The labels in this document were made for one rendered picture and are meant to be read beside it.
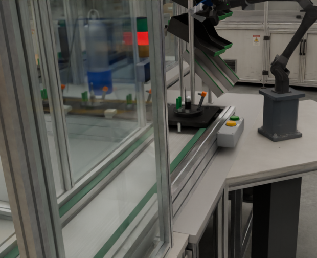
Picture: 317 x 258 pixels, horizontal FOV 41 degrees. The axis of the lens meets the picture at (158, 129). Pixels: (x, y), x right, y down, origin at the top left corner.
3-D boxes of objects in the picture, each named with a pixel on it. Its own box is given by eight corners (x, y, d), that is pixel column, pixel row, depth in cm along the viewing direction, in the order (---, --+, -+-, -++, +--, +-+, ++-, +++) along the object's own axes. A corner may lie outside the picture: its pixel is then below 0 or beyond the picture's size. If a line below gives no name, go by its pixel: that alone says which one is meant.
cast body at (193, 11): (202, 15, 191) (212, 6, 185) (201, 22, 189) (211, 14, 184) (187, 6, 187) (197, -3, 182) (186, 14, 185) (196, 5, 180)
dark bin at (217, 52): (224, 52, 209) (230, 39, 205) (213, 57, 198) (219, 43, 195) (179, 27, 218) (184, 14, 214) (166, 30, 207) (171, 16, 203)
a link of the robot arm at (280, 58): (324, 8, 170) (310, 0, 170) (323, 9, 163) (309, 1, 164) (280, 74, 185) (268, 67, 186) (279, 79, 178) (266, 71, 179)
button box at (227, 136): (244, 130, 186) (244, 116, 184) (233, 148, 168) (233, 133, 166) (228, 129, 189) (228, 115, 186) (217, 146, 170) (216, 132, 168)
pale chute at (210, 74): (228, 91, 215) (233, 86, 212) (217, 98, 205) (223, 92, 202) (193, 50, 218) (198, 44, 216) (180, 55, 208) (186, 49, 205)
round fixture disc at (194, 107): (207, 109, 194) (207, 105, 194) (198, 119, 182) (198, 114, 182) (178, 107, 199) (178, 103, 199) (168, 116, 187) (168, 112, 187)
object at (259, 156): (412, 148, 176) (413, 142, 175) (214, 187, 153) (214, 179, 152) (310, 104, 239) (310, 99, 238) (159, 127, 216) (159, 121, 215)
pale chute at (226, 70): (234, 84, 228) (240, 79, 225) (224, 90, 218) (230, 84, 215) (200, 46, 231) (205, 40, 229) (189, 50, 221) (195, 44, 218)
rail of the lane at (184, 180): (234, 126, 203) (235, 104, 199) (173, 224, 126) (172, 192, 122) (224, 125, 205) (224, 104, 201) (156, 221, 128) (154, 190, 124)
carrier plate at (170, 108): (220, 110, 198) (220, 106, 197) (206, 128, 177) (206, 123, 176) (172, 107, 206) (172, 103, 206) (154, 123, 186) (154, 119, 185)
